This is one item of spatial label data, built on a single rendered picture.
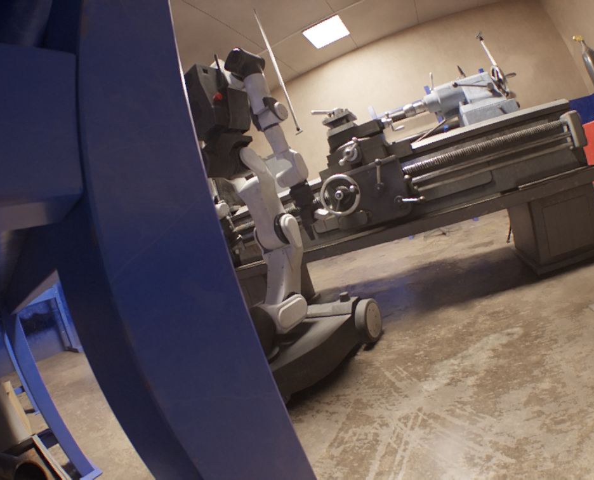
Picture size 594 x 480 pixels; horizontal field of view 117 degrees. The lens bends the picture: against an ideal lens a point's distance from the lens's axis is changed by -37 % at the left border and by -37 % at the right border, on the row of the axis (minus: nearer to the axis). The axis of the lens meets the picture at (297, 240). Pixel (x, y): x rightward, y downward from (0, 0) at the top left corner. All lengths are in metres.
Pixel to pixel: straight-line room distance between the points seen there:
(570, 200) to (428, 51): 4.12
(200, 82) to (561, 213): 1.81
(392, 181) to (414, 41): 4.26
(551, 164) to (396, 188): 0.90
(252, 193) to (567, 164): 1.64
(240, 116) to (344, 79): 4.24
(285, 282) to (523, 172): 1.33
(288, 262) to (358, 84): 4.37
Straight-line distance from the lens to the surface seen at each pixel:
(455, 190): 1.60
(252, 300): 2.03
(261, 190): 1.23
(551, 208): 1.70
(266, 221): 1.25
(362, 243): 1.49
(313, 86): 5.58
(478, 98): 1.82
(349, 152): 1.40
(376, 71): 5.32
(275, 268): 1.26
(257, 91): 1.19
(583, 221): 1.80
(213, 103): 1.21
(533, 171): 1.71
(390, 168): 1.45
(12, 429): 1.45
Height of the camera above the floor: 0.58
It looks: 1 degrees down
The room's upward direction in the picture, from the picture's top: 17 degrees counter-clockwise
